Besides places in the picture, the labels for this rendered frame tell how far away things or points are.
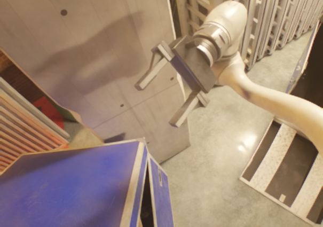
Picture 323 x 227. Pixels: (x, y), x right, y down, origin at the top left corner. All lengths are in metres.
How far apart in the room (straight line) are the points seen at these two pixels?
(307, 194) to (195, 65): 2.11
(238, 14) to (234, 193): 1.88
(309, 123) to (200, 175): 1.82
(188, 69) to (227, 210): 1.87
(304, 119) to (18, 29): 0.83
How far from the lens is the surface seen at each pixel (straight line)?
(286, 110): 0.44
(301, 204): 2.34
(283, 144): 2.29
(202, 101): 0.42
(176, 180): 2.15
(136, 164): 0.97
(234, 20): 0.50
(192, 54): 0.41
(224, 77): 0.58
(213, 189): 2.13
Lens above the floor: 2.12
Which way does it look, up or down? 54 degrees down
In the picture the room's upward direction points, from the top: 18 degrees counter-clockwise
